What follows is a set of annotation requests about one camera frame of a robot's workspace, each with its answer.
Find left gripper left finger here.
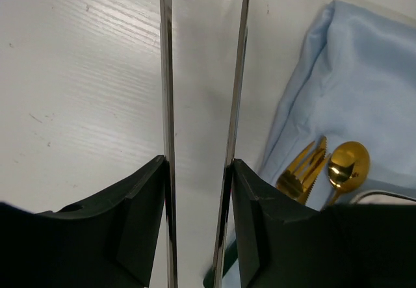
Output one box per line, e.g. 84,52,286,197
1,155,166,287

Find gold knife green handle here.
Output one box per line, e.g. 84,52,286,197
297,136,329,205

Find silver metal tongs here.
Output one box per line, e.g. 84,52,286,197
159,0,250,288

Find white rectangular plate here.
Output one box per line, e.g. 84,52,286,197
350,190,415,205

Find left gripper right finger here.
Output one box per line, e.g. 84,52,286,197
232,159,415,287

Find light blue cloth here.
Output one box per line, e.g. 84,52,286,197
203,0,416,288

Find gold spoon green handle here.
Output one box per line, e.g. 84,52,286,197
324,141,371,207

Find gold fork green handle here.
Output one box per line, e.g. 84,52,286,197
276,141,318,202

